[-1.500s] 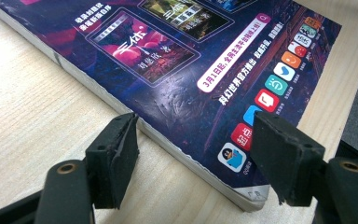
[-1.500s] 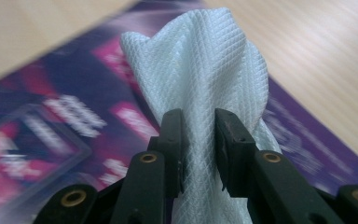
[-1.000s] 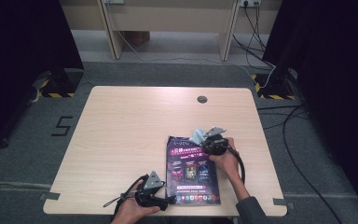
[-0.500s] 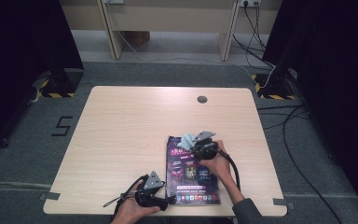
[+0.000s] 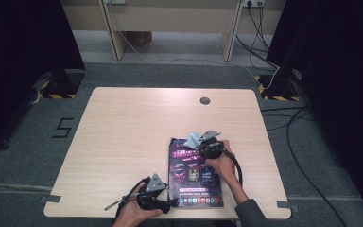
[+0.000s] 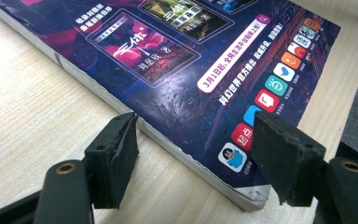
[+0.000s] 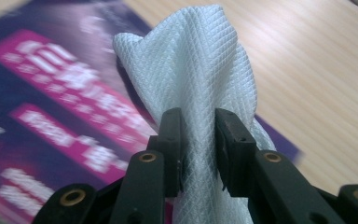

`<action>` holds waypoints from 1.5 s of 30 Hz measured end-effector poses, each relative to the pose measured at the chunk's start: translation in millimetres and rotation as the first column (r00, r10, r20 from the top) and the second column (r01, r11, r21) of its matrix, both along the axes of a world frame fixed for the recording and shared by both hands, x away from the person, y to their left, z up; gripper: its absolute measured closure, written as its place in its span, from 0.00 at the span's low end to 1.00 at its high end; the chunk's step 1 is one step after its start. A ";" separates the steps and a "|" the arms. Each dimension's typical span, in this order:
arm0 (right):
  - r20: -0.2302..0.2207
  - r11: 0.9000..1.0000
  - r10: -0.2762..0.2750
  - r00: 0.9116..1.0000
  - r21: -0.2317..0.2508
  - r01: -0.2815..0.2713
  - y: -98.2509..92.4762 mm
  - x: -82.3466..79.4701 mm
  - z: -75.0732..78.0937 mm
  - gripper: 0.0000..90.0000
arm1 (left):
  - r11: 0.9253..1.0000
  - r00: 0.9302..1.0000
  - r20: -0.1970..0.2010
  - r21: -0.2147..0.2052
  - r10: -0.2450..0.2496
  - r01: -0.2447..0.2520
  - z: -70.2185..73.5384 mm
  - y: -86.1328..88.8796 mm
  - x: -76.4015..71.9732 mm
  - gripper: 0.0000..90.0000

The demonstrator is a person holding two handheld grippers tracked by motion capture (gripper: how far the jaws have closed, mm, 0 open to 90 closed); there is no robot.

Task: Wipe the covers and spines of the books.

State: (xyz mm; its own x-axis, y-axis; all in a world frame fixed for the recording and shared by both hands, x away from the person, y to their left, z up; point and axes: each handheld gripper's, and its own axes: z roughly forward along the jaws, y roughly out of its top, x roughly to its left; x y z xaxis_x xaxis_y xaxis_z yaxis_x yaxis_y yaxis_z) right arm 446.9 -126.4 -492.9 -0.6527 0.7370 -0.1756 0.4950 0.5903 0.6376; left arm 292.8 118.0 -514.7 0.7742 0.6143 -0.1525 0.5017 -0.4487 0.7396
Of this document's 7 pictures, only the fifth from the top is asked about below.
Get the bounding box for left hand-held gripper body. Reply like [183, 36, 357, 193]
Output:
[137, 173, 171, 212]

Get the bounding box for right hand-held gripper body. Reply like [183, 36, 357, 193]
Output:
[198, 130, 225, 160]

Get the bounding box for dark illustrated magazine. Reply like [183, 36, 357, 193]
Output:
[167, 137, 225, 209]

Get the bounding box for person's right hand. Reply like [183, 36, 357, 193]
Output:
[206, 141, 236, 187]

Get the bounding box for person's left hand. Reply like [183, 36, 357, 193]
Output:
[116, 201, 164, 227]

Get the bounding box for stand base with hazard tape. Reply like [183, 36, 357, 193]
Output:
[254, 69, 303, 102]
[32, 69, 86, 100]

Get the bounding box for brown cardboard box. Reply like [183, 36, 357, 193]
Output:
[124, 31, 153, 48]

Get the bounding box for beige wooden desk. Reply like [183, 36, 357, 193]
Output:
[60, 0, 287, 62]

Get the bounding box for black curtain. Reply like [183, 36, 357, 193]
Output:
[0, 0, 86, 155]
[266, 0, 363, 226]

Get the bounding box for right hand-held gripper black cable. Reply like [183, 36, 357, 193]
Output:
[221, 149, 245, 187]

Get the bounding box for black floor cables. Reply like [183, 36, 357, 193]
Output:
[259, 105, 348, 227]

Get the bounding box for long white cable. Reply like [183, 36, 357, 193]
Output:
[117, 29, 281, 91]

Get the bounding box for bundle of black wall cables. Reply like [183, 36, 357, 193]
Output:
[235, 1, 280, 69]

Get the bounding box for white wall socket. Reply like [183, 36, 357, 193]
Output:
[243, 0, 266, 8]

